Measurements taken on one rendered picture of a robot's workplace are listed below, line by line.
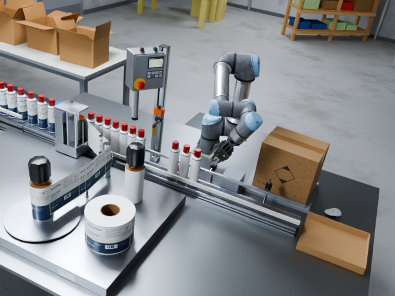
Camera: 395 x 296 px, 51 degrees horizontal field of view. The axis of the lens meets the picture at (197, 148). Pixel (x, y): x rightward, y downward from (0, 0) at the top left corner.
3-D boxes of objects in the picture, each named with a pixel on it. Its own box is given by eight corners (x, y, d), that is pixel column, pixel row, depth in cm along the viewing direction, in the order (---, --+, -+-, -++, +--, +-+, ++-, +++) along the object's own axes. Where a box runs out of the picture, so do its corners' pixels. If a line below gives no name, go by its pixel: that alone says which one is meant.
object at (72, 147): (54, 150, 223) (52, 107, 210) (70, 140, 233) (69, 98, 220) (76, 158, 219) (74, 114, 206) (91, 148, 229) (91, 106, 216)
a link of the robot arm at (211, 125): (200, 128, 254) (203, 108, 248) (222, 131, 255) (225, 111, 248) (200, 138, 244) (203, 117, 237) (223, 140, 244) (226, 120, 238)
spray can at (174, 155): (165, 176, 215) (168, 142, 205) (170, 171, 220) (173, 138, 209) (174, 179, 214) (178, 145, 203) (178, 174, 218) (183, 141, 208)
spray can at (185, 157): (176, 180, 214) (180, 145, 203) (180, 175, 218) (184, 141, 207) (184, 183, 212) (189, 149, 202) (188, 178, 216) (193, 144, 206)
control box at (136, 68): (124, 84, 210) (126, 47, 200) (155, 81, 218) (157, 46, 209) (132, 92, 203) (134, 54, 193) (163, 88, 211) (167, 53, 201)
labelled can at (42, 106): (36, 128, 241) (34, 96, 230) (43, 124, 245) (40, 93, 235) (43, 130, 239) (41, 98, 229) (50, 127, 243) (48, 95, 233)
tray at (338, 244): (295, 249, 188) (297, 242, 186) (306, 217, 209) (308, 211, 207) (362, 275, 179) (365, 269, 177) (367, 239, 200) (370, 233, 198)
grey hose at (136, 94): (130, 119, 223) (131, 83, 212) (133, 116, 226) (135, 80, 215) (135, 121, 222) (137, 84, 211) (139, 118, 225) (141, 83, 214)
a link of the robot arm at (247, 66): (220, 127, 255) (234, 47, 219) (244, 130, 255) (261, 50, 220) (220, 140, 246) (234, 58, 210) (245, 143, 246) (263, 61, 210)
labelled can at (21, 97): (23, 117, 250) (20, 86, 239) (30, 120, 248) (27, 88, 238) (17, 120, 245) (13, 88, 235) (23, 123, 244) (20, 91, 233)
